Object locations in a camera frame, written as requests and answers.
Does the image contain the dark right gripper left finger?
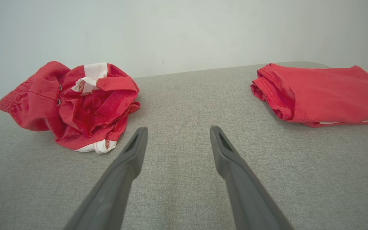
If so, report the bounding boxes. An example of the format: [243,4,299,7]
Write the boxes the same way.
[63,127,148,230]

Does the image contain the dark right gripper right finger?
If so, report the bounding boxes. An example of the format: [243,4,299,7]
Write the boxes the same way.
[210,126,295,230]

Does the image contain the red shorts with white panels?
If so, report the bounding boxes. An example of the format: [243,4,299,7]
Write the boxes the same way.
[0,61,140,154]

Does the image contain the red jersey with white trim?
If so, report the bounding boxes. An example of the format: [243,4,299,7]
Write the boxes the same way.
[250,63,368,127]

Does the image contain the grey fabric sofa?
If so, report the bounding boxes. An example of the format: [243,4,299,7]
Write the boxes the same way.
[0,61,368,230]

